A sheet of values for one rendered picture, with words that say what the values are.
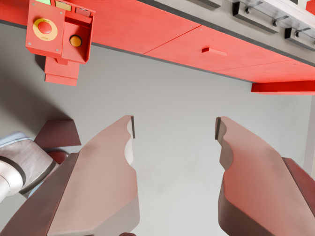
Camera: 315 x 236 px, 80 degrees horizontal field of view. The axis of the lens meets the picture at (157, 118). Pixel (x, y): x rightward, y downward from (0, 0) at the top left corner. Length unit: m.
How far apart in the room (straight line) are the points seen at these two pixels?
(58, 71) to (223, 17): 1.05
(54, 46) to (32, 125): 0.89
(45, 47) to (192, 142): 1.58
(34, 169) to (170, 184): 1.57
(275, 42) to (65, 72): 1.28
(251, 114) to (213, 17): 1.76
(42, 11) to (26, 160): 0.50
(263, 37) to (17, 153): 1.15
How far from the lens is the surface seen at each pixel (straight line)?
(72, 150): 0.82
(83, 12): 0.80
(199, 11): 0.93
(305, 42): 1.45
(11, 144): 0.60
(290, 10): 1.21
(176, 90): 1.83
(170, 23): 0.99
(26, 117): 1.59
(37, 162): 0.61
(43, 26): 0.78
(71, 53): 0.87
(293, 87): 2.27
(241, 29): 1.08
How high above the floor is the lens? 1.56
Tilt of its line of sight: 63 degrees down
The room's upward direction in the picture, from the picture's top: 105 degrees clockwise
